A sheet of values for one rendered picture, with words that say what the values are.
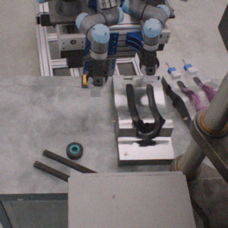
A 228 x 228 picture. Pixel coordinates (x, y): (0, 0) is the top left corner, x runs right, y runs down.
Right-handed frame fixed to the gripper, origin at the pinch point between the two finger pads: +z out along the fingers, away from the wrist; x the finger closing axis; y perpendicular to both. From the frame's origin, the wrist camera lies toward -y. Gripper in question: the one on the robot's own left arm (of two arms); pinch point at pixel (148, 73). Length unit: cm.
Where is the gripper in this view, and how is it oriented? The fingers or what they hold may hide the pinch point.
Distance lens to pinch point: 185.0
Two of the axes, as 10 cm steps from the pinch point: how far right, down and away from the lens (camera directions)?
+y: -0.7, -8.8, 4.7
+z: 0.2, 4.7, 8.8
